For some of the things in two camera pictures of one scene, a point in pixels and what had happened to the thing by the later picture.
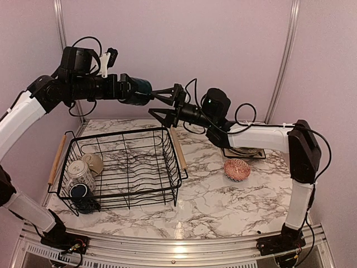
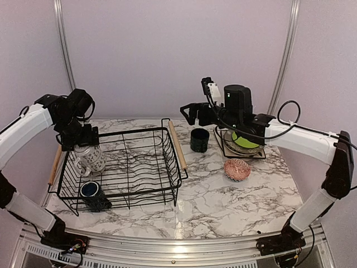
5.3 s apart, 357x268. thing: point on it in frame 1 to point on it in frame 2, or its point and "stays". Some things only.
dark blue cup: (83, 199) to (96, 200)
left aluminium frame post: (58, 9) stays
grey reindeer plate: (245, 151) stays
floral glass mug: (78, 172) to (90, 159)
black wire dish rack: (119, 170) stays
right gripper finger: (169, 100) to (193, 108)
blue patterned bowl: (236, 170) stays
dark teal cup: (141, 91) to (199, 140)
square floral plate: (260, 154) stays
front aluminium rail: (128, 252) stays
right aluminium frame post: (293, 28) stays
